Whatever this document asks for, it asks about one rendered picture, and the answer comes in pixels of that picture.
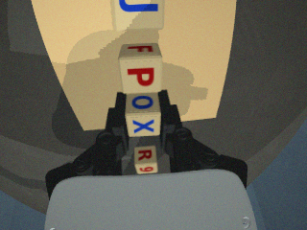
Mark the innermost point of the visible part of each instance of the cream letter block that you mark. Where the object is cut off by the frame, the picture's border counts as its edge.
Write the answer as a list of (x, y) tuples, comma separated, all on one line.
[(140, 68), (131, 15), (145, 159), (143, 114)]

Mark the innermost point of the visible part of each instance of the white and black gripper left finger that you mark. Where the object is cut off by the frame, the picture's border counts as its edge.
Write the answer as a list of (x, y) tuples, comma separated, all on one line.
[(100, 159)]

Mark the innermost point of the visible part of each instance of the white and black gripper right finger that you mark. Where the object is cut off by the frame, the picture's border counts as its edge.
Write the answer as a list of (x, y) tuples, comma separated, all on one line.
[(186, 152)]

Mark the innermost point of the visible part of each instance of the tan flat mat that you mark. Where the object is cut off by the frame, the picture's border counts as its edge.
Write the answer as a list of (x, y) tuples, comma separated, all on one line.
[(84, 47)]

